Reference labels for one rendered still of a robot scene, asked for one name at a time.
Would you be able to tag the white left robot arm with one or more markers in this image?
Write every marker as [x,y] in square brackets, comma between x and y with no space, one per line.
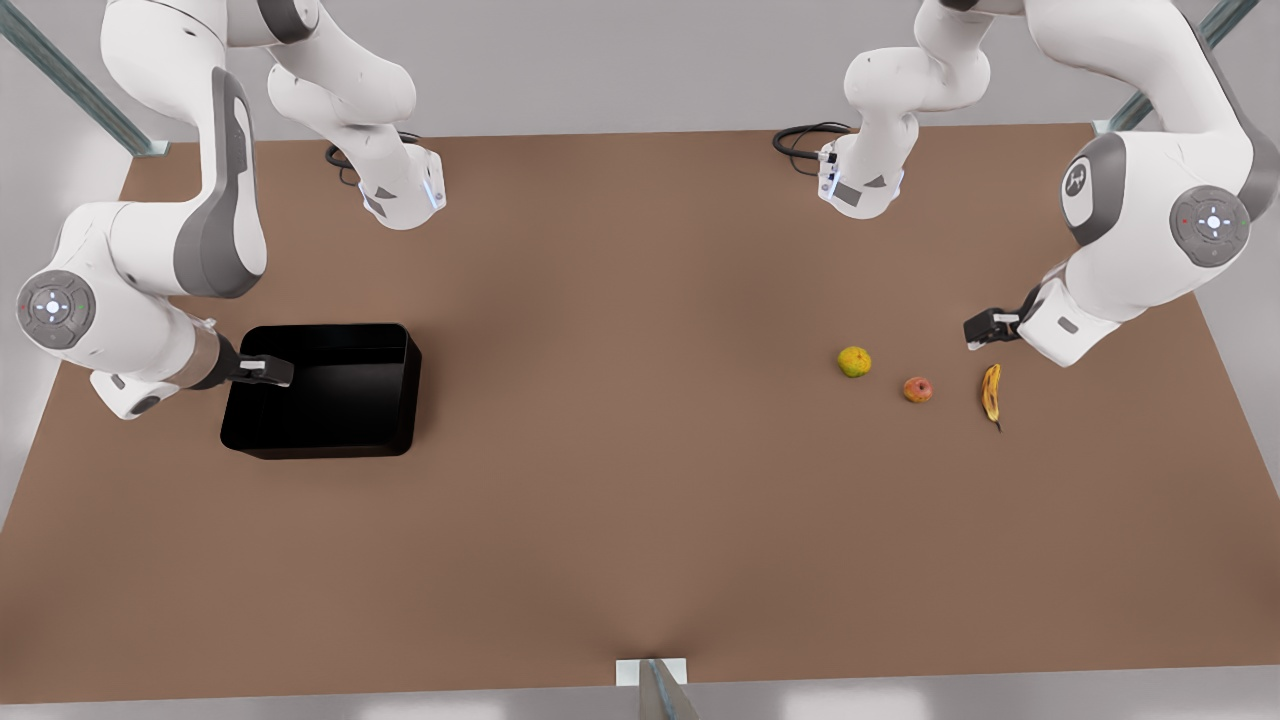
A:
[1140,200]

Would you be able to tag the yellow spotted banana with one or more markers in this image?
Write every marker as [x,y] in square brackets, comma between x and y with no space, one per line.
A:
[990,395]

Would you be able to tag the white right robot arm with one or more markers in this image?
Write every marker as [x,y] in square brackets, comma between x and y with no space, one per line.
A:
[150,240]

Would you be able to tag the green yellow citrus fruit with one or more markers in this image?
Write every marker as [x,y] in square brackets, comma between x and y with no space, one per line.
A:
[854,362]

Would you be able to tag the red apple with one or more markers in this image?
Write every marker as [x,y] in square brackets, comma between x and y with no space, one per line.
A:
[918,390]

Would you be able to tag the silver frame post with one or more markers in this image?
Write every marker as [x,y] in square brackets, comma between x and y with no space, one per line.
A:
[1170,70]
[660,690]
[70,80]

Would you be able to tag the black storage box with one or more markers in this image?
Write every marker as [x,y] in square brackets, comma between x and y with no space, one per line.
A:
[330,400]

